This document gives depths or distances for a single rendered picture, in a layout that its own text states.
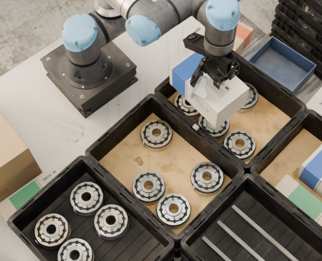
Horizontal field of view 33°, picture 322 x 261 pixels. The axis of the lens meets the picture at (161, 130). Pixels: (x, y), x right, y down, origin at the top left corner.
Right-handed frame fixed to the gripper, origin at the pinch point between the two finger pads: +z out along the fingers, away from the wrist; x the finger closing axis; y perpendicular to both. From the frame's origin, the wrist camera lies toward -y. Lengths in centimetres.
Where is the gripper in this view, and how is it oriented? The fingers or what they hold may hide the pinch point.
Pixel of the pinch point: (208, 82)
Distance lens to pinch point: 154.2
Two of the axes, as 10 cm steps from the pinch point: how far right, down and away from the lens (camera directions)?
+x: 7.6, -5.8, 2.8
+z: 0.2, 4.5, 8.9
